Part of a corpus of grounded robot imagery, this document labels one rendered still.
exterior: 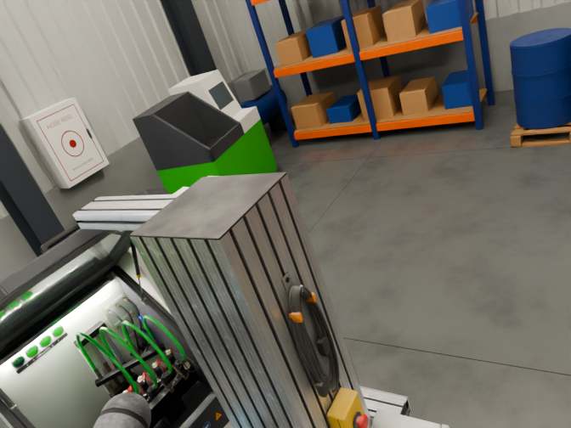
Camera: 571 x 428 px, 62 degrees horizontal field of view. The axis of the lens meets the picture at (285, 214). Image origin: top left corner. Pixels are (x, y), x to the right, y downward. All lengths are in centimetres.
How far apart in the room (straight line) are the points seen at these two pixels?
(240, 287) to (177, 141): 471
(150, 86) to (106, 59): 77
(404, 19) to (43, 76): 436
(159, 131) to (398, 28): 313
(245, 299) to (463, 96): 574
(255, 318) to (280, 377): 16
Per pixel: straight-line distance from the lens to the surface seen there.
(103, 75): 698
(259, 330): 95
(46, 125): 617
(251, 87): 769
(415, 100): 660
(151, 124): 565
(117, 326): 242
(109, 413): 119
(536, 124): 573
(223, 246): 85
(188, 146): 549
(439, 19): 621
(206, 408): 216
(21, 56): 646
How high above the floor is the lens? 239
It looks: 26 degrees down
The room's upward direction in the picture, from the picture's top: 20 degrees counter-clockwise
